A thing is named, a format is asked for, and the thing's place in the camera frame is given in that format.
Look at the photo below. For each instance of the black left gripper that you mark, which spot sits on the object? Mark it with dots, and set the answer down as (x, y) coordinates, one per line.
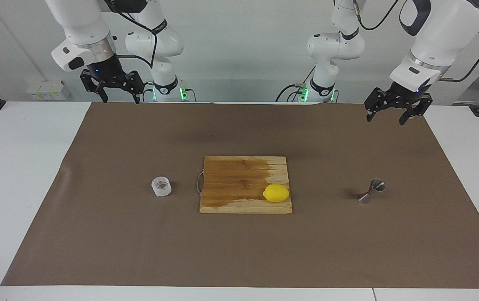
(404, 98)

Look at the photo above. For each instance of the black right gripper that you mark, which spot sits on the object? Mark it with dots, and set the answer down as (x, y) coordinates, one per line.
(107, 71)

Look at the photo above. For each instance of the steel jigger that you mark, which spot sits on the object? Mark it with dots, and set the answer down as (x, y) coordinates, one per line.
(376, 184)

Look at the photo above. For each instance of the small clear glass cup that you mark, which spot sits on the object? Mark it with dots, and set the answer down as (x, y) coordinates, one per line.
(162, 190)

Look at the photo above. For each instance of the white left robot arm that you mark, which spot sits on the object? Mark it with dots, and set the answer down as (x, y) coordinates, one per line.
(444, 33)

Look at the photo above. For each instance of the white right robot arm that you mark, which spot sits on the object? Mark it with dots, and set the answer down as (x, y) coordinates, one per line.
(80, 21)

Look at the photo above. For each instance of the white socket box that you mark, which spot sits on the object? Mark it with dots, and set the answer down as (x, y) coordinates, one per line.
(47, 90)

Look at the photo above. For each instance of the yellow lemon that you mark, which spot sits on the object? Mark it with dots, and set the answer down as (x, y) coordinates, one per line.
(276, 193)

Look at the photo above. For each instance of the wooden cutting board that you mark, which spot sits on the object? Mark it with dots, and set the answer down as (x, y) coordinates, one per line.
(231, 184)

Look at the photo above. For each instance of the brown table mat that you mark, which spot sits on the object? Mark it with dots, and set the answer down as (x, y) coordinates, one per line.
(139, 251)

